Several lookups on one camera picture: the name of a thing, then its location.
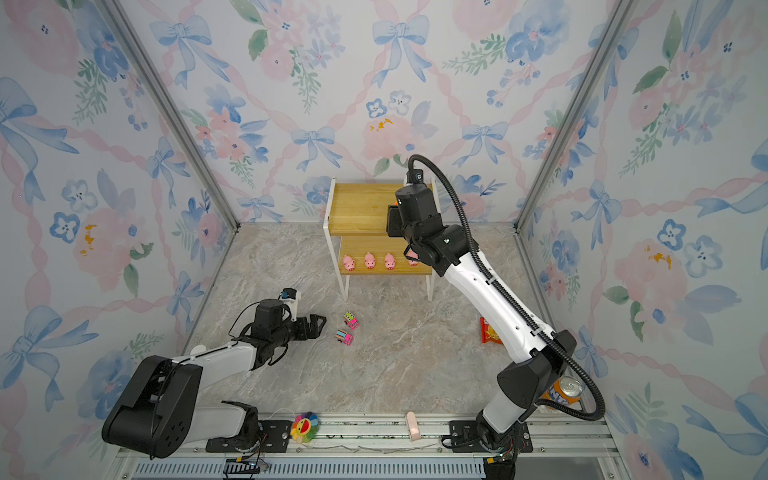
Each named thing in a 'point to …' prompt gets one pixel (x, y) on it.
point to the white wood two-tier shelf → (357, 213)
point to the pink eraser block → (413, 426)
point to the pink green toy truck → (351, 321)
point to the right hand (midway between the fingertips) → (402, 207)
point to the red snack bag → (487, 332)
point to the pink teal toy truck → (343, 337)
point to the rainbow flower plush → (305, 428)
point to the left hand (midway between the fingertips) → (314, 317)
